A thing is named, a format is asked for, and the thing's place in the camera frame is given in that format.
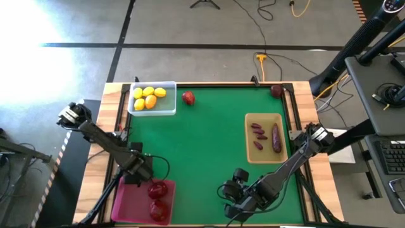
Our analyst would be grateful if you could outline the thin black floor cable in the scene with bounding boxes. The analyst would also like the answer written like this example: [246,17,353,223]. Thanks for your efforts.
[252,51,319,82]

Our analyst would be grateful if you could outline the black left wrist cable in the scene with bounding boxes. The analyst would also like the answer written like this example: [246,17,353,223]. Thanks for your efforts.
[147,154,171,185]

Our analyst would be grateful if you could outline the orange striped board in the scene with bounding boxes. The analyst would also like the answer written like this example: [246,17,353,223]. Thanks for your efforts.
[352,0,368,23]

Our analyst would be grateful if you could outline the red and yellow apple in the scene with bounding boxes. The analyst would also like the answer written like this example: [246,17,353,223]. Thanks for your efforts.
[149,199,170,222]

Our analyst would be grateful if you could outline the dark phone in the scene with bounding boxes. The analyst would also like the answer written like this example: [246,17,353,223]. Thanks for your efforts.
[388,177,405,202]

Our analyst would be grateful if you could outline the looped black floor cable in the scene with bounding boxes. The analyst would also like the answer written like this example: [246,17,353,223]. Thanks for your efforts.
[257,0,278,22]

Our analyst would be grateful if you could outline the white box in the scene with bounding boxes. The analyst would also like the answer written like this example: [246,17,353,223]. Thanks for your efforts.
[325,128,356,164]

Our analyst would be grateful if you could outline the tan plastic bin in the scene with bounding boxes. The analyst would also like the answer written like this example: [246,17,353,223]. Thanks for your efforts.
[244,113,289,165]

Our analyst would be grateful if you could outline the black tripod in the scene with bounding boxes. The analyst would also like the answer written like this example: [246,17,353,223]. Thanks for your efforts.
[189,0,221,10]

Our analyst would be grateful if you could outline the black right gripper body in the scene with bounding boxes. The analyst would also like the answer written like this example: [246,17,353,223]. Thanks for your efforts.
[224,198,258,223]

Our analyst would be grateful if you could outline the yellow floor cable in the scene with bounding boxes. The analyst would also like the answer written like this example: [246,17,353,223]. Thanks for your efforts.
[289,0,313,18]

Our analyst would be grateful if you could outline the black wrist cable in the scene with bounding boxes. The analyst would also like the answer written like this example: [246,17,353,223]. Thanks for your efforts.
[147,154,171,185]
[216,183,287,226]

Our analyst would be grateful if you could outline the black keyboard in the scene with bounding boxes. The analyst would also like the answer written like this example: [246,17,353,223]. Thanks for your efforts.
[375,139,405,175]

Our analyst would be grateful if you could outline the green table mat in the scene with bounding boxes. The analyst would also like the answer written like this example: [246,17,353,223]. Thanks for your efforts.
[121,85,304,225]

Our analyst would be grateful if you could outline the pink plastic bin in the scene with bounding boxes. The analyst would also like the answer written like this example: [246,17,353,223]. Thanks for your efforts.
[110,177,177,226]

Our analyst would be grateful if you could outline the yellow plug cord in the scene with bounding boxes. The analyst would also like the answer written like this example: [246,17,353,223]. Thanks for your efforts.
[256,53,268,82]

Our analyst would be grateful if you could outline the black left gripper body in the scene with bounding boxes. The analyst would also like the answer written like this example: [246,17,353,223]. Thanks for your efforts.
[125,158,155,187]

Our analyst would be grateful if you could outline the dark red apple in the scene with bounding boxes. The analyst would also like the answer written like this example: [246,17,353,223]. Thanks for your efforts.
[270,84,285,99]

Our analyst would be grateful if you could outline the black pole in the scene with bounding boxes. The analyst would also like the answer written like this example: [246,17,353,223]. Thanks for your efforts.
[359,19,405,66]

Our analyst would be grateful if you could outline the grey keyboard shelf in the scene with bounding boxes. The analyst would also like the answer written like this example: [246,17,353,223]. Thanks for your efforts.
[363,134,405,215]

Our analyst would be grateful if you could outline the black tower fan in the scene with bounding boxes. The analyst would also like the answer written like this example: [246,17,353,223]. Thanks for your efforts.
[308,0,405,98]

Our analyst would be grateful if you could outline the black floor mat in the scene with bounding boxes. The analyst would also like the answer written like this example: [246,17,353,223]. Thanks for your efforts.
[36,99,102,228]

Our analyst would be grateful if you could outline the pale blue plastic bin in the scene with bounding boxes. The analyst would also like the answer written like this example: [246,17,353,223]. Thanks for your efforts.
[127,80,177,117]

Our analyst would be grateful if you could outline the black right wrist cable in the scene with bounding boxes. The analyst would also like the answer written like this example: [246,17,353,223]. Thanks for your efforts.
[216,183,287,226]

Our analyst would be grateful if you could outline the purple sweet potato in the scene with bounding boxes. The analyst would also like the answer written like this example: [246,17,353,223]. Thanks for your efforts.
[271,122,283,154]

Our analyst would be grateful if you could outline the long black floor cable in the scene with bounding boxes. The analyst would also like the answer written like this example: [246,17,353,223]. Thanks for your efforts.
[233,0,268,54]

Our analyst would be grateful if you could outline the grey metal stand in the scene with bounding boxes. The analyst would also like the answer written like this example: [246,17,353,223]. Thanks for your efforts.
[0,128,53,228]

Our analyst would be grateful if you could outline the grey desk top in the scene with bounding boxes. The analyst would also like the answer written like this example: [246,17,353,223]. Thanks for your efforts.
[344,55,405,137]

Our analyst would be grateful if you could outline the coiled black cable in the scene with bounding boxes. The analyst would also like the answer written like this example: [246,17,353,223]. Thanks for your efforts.
[372,82,405,111]

